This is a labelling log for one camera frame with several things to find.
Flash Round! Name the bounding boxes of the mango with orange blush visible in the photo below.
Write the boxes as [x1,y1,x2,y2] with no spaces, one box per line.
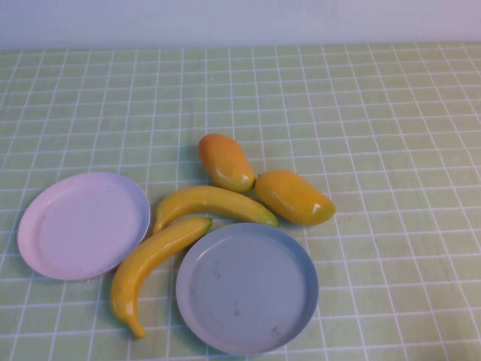
[198,133,257,193]

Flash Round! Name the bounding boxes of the short yellow banana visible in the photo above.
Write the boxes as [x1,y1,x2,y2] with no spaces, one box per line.
[152,185,280,235]

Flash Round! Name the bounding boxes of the plain yellow mango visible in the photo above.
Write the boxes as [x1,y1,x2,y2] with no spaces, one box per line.
[254,169,336,226]

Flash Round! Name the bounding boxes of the long curved yellow banana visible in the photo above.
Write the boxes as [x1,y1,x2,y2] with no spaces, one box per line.
[110,217,213,340]

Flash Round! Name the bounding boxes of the blue-grey round plate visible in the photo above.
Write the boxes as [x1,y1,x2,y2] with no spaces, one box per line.
[175,222,320,355]

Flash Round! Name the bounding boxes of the pink round plate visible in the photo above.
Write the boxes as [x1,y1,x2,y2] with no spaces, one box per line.
[17,171,151,281]

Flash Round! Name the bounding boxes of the green checked tablecloth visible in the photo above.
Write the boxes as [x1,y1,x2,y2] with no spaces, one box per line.
[0,41,481,361]

